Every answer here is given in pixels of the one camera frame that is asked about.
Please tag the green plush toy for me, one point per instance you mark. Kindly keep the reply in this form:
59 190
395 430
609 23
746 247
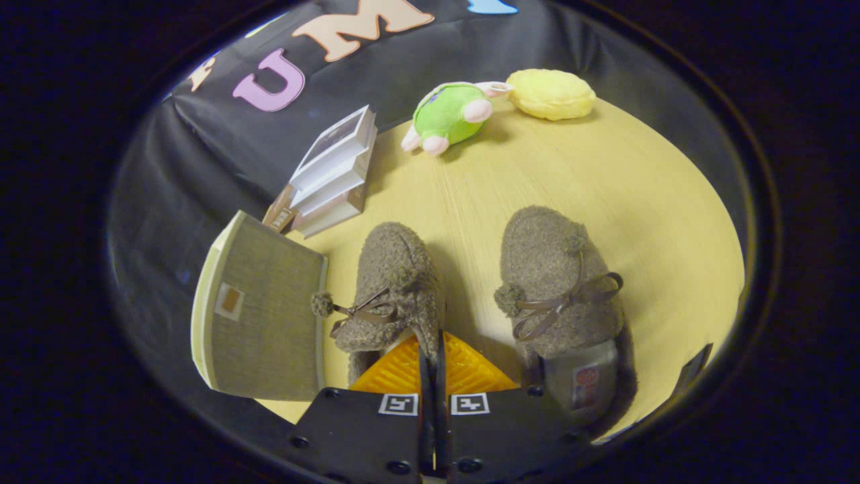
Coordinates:
447 114

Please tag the plain white book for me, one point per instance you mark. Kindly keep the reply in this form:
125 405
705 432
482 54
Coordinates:
336 185

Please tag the brown cover book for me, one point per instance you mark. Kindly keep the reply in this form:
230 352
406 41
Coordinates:
281 212

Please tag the reddish spine book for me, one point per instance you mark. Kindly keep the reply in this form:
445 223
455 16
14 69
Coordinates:
332 215

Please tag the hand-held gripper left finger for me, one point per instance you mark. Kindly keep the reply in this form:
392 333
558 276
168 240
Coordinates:
363 437

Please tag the dark flat object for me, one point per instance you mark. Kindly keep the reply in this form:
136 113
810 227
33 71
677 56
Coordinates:
693 368

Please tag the black backdrop cloth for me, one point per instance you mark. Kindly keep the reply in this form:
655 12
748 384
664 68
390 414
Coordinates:
222 161

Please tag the brown fuzzy shoe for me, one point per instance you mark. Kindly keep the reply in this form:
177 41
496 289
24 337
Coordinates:
393 269
544 262

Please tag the yellow fluffy plush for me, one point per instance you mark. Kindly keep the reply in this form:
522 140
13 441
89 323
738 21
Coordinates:
551 94

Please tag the beige fabric storage box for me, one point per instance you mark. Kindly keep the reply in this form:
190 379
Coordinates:
269 323

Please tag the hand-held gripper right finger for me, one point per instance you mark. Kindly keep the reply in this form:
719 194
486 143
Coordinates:
504 437

